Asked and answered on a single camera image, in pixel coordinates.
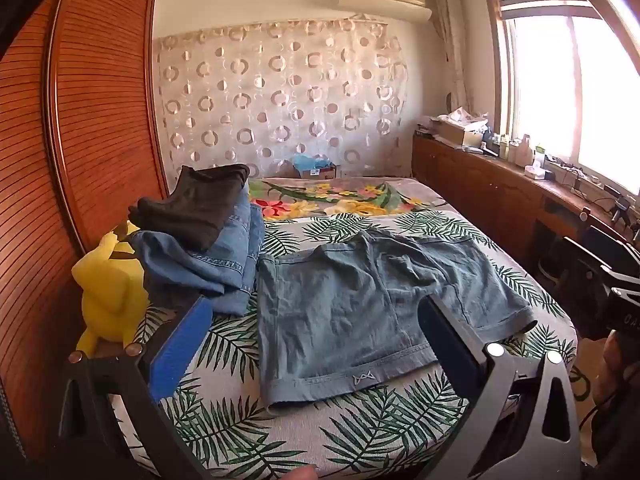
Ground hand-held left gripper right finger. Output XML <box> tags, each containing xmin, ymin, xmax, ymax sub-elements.
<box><xmin>415</xmin><ymin>294</ymin><xmax>582</xmax><ymax>480</ymax></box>

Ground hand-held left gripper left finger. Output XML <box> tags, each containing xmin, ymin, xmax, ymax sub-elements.
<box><xmin>55</xmin><ymin>294</ymin><xmax>215</xmax><ymax>480</ymax></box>

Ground grey-blue short pants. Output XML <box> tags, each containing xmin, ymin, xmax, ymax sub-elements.
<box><xmin>256</xmin><ymin>225</ymin><xmax>538</xmax><ymax>408</ymax></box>

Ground person's right forearm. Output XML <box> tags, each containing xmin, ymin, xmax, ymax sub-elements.
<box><xmin>600</xmin><ymin>335</ymin><xmax>640</xmax><ymax>411</ymax></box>

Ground folded black pants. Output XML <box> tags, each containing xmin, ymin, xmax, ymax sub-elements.
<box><xmin>129</xmin><ymin>164</ymin><xmax>251</xmax><ymax>252</ymax></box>

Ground person's left hand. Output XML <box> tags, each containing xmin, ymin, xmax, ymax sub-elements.
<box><xmin>277</xmin><ymin>464</ymin><xmax>319</xmax><ymax>480</ymax></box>

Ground black chair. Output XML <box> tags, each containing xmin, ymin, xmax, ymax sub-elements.
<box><xmin>562</xmin><ymin>225</ymin><xmax>640</xmax><ymax>341</ymax></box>

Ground yellow plush toy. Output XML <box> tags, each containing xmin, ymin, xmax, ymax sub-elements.
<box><xmin>71</xmin><ymin>221</ymin><xmax>151</xmax><ymax>356</ymax></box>

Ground folded light blue jeans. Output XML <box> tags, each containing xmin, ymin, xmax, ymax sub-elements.
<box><xmin>131</xmin><ymin>192</ymin><xmax>252</xmax><ymax>297</ymax></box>

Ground bed with leaf print sheet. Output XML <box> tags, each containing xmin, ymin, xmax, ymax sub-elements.
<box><xmin>112</xmin><ymin>176</ymin><xmax>578</xmax><ymax>480</ymax></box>

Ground long wooden cabinet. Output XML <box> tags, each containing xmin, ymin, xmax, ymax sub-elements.
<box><xmin>411</xmin><ymin>132</ymin><xmax>640</xmax><ymax>281</ymax></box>

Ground floral blanket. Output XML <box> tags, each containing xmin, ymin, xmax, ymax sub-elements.
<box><xmin>248</xmin><ymin>176</ymin><xmax>441</xmax><ymax>221</ymax></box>

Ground white plastic bottle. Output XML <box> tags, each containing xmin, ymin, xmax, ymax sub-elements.
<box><xmin>515</xmin><ymin>134</ymin><xmax>535</xmax><ymax>167</ymax></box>

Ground brown cardboard box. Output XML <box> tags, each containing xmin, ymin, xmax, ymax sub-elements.
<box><xmin>437</xmin><ymin>120</ymin><xmax>486</xmax><ymax>148</ymax></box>

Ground window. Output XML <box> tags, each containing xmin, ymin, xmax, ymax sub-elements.
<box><xmin>492</xmin><ymin>10</ymin><xmax>640</xmax><ymax>196</ymax></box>

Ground pile of white papers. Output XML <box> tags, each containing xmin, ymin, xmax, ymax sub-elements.
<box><xmin>440</xmin><ymin>107</ymin><xmax>488</xmax><ymax>127</ymax></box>

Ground blue cloth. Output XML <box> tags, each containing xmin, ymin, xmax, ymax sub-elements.
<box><xmin>291</xmin><ymin>154</ymin><xmax>335</xmax><ymax>173</ymax></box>

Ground wooden slatted wardrobe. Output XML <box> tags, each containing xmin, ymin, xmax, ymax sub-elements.
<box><xmin>0</xmin><ymin>0</ymin><xmax>168</xmax><ymax>461</ymax></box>

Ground circle pattern curtain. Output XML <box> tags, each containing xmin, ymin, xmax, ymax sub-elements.
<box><xmin>152</xmin><ymin>17</ymin><xmax>408</xmax><ymax>181</ymax></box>

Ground white window curtain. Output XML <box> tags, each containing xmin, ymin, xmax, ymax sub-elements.
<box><xmin>434</xmin><ymin>0</ymin><xmax>473</xmax><ymax>116</ymax></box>

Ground black cable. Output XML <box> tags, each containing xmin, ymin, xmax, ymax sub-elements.
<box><xmin>582</xmin><ymin>392</ymin><xmax>621</xmax><ymax>433</ymax></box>

